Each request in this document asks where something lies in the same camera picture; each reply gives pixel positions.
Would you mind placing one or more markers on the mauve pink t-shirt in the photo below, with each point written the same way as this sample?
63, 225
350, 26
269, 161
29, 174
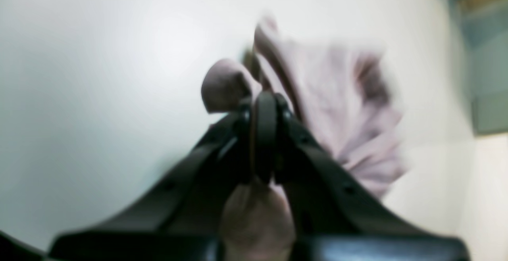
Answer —
340, 95

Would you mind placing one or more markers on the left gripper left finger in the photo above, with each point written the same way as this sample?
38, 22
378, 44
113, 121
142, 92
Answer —
177, 219

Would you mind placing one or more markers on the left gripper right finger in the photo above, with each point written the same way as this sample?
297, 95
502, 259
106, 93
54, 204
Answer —
335, 218

